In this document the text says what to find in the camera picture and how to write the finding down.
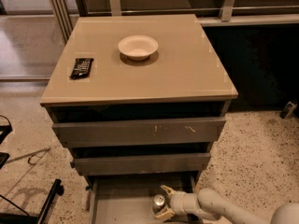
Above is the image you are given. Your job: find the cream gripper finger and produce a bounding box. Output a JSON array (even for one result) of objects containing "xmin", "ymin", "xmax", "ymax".
[
  {"xmin": 155, "ymin": 206, "xmax": 175, "ymax": 220},
  {"xmin": 161, "ymin": 185, "xmax": 176, "ymax": 197}
]

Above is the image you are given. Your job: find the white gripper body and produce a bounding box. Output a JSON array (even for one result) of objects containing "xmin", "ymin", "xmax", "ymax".
[{"xmin": 170, "ymin": 191, "xmax": 200, "ymax": 216}]

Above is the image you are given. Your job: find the silver 7up can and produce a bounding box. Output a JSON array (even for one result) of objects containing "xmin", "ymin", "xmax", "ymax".
[{"xmin": 152, "ymin": 194, "xmax": 166, "ymax": 214}]

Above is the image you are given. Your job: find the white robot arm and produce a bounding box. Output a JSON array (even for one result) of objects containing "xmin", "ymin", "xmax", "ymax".
[{"xmin": 152, "ymin": 185, "xmax": 299, "ymax": 224}]

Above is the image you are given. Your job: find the middle grey drawer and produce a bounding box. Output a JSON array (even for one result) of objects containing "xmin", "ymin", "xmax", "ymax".
[{"xmin": 71, "ymin": 153, "xmax": 211, "ymax": 176}]

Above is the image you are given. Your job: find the grey drawer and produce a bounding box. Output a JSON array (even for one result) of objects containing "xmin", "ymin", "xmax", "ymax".
[
  {"xmin": 88, "ymin": 173, "xmax": 203, "ymax": 224},
  {"xmin": 52, "ymin": 117, "xmax": 226, "ymax": 147},
  {"xmin": 71, "ymin": 153, "xmax": 211, "ymax": 176}
]

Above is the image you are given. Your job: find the bottom grey drawer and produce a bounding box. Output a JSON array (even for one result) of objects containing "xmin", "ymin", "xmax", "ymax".
[{"xmin": 88, "ymin": 173, "xmax": 203, "ymax": 224}]

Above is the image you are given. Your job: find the top grey drawer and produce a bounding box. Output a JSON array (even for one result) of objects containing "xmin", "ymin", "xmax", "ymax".
[{"xmin": 52, "ymin": 117, "xmax": 226, "ymax": 147}]

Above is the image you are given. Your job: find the grey drawer cabinet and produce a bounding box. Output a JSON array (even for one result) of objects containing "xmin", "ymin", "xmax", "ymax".
[{"xmin": 39, "ymin": 14, "xmax": 239, "ymax": 224}]

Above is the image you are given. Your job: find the black chair base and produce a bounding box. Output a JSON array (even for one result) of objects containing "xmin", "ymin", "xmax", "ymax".
[{"xmin": 0, "ymin": 115, "xmax": 64, "ymax": 224}]

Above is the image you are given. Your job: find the small grey floor device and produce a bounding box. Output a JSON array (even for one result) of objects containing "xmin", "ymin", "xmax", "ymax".
[{"xmin": 279, "ymin": 100, "xmax": 298, "ymax": 119}]

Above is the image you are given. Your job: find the white paper bowl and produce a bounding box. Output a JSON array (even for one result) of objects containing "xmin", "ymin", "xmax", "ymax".
[{"xmin": 118, "ymin": 35, "xmax": 159, "ymax": 61}]

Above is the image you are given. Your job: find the black snack packet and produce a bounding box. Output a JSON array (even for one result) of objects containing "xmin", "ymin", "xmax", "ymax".
[{"xmin": 69, "ymin": 58, "xmax": 93, "ymax": 79}]

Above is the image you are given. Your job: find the grey cable on floor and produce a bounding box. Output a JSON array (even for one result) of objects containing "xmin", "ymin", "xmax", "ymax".
[{"xmin": 5, "ymin": 147, "xmax": 51, "ymax": 166}]

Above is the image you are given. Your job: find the metal railing frame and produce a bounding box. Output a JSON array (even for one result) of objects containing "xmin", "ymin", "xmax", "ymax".
[{"xmin": 50, "ymin": 0, "xmax": 299, "ymax": 39}]

